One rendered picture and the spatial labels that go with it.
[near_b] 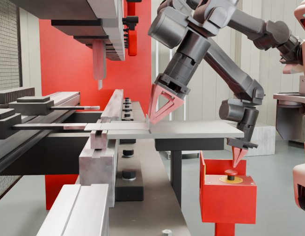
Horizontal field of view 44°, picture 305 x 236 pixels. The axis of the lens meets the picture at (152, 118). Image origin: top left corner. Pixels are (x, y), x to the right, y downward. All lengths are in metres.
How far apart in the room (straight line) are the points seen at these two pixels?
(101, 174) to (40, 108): 0.52
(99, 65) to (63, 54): 2.24
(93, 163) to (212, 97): 5.04
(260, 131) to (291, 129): 3.73
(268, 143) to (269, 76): 1.34
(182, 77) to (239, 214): 0.55
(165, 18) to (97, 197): 0.42
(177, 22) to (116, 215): 0.39
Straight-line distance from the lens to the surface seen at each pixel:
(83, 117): 2.13
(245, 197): 1.17
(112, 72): 2.94
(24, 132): 1.10
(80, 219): 0.40
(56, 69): 2.98
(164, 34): 0.76
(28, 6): 0.36
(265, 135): 5.11
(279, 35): 1.34
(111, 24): 0.50
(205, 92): 5.61
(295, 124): 1.35
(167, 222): 0.63
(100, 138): 0.72
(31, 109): 1.16
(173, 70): 0.77
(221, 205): 1.17
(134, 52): 0.93
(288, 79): 6.30
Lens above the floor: 1.12
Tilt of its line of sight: 7 degrees down
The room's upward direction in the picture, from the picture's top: straight up
